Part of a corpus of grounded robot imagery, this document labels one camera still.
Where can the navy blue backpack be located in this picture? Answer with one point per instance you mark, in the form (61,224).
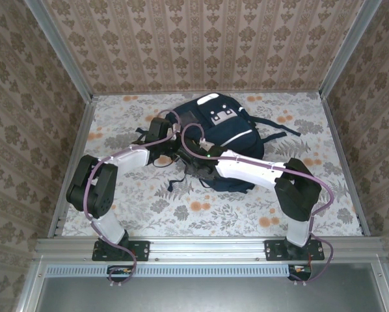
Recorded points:
(233,126)

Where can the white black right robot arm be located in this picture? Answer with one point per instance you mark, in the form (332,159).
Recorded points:
(246,169)

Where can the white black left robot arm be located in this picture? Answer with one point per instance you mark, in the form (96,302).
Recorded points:
(132,159)

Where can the grey metal panel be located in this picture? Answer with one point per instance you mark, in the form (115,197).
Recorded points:
(197,295)

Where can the black controller board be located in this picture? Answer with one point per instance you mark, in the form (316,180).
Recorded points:
(119,271)
(300,270)

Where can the aluminium side rail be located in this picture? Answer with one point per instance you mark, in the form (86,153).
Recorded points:
(344,162)
(80,143)

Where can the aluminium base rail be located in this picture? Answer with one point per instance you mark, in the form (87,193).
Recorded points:
(207,248)

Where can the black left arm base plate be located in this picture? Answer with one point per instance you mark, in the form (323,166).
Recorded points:
(142,250)

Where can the thin aluminium wall rail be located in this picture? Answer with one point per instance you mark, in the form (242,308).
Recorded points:
(279,93)

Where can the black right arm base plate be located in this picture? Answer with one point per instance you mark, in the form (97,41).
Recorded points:
(274,250)

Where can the aluminium frame post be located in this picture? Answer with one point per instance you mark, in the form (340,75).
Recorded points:
(348,48)
(61,48)

